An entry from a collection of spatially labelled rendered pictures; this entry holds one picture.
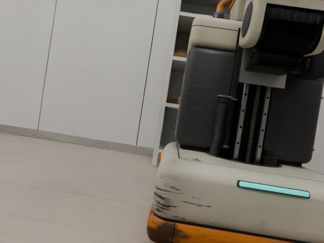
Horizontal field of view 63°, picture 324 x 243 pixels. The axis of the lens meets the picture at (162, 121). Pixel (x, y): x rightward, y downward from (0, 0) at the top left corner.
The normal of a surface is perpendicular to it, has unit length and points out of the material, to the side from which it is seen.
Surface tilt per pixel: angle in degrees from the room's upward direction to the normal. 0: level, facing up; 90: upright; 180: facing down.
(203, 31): 90
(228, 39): 90
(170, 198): 90
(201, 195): 90
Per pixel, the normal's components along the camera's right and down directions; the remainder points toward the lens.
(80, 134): -0.04, 0.01
